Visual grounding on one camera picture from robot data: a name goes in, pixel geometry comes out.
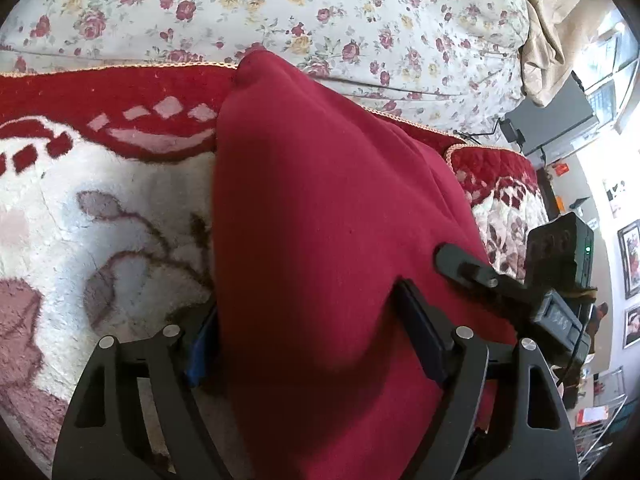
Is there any wall sticker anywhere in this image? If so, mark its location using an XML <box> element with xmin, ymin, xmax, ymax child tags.
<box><xmin>602</xmin><ymin>179</ymin><xmax>626</xmax><ymax>219</ymax></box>

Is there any grey box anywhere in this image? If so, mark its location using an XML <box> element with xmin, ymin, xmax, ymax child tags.
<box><xmin>505</xmin><ymin>72</ymin><xmax>599</xmax><ymax>157</ymax></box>

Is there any window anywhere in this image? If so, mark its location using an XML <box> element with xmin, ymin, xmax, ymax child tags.
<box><xmin>582</xmin><ymin>17</ymin><xmax>637</xmax><ymax>132</ymax></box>

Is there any floral bedsheet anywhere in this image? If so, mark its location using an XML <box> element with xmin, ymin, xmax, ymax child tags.
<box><xmin>0</xmin><ymin>0</ymin><xmax>531</xmax><ymax>147</ymax></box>

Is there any beige curtain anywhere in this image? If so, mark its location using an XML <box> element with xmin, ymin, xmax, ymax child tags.
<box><xmin>515</xmin><ymin>0</ymin><xmax>621</xmax><ymax>107</ymax></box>

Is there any red and white plush blanket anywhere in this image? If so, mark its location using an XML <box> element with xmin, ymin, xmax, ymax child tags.
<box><xmin>0</xmin><ymin>62</ymin><xmax>551</xmax><ymax>480</ymax></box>

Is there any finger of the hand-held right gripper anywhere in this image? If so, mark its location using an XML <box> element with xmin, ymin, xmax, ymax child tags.
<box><xmin>434</xmin><ymin>242</ymin><xmax>540</xmax><ymax>319</ymax></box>

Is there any wire rack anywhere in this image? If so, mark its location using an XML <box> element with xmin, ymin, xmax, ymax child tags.
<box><xmin>570</xmin><ymin>366</ymin><xmax>627</xmax><ymax>467</ymax></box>

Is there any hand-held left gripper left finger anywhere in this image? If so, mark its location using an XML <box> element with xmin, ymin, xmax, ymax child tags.
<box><xmin>52</xmin><ymin>304</ymin><xmax>232</xmax><ymax>480</ymax></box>

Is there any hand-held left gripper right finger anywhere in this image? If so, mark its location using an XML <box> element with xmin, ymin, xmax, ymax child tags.
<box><xmin>395</xmin><ymin>279</ymin><xmax>581</xmax><ymax>480</ymax></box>

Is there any orange box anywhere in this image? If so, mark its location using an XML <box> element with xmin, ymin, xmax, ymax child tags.
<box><xmin>579</xmin><ymin>406</ymin><xmax>609</xmax><ymax>427</ymax></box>

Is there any red knit garment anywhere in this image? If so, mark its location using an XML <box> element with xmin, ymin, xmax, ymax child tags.
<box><xmin>210</xmin><ymin>42</ymin><xmax>521</xmax><ymax>480</ymax></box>

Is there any small framed wall picture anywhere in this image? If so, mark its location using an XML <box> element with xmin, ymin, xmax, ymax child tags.
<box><xmin>622</xmin><ymin>304</ymin><xmax>640</xmax><ymax>349</ymax></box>

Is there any large framed wall picture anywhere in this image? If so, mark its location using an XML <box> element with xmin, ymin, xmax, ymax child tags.
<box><xmin>617</xmin><ymin>222</ymin><xmax>640</xmax><ymax>301</ymax></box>

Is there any dark brown cabinet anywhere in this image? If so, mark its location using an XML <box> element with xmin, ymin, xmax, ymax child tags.
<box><xmin>535</xmin><ymin>165</ymin><xmax>567</xmax><ymax>222</ymax></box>

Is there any black power cable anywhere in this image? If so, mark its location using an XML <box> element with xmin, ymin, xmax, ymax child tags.
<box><xmin>452</xmin><ymin>129</ymin><xmax>502</xmax><ymax>145</ymax></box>

